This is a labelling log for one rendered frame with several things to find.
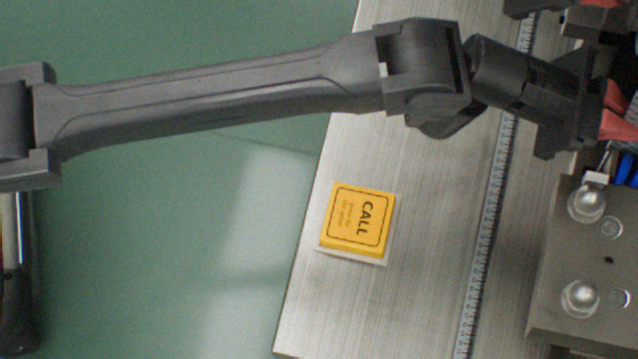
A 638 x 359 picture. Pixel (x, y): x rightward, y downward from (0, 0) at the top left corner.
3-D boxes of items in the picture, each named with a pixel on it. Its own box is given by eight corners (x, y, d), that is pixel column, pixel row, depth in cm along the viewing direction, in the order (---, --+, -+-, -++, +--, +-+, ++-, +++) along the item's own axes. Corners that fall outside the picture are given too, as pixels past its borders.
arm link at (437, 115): (420, 104, 105) (405, 14, 108) (358, 153, 115) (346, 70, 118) (532, 113, 111) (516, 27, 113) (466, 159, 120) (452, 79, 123)
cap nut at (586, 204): (569, 185, 122) (576, 171, 117) (606, 192, 121) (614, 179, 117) (563, 219, 120) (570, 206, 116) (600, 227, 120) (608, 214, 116)
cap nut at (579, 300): (563, 278, 119) (570, 267, 114) (600, 286, 118) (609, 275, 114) (556, 314, 118) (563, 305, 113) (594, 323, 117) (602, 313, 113)
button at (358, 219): (334, 186, 136) (333, 179, 134) (396, 199, 135) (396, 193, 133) (319, 245, 134) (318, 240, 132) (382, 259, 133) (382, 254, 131)
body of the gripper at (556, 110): (547, 164, 117) (481, 139, 115) (565, 67, 120) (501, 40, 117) (587, 151, 111) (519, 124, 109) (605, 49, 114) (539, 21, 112)
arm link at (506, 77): (471, 72, 108) (476, 18, 110) (431, 103, 113) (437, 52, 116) (535, 98, 110) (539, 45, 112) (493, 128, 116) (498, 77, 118)
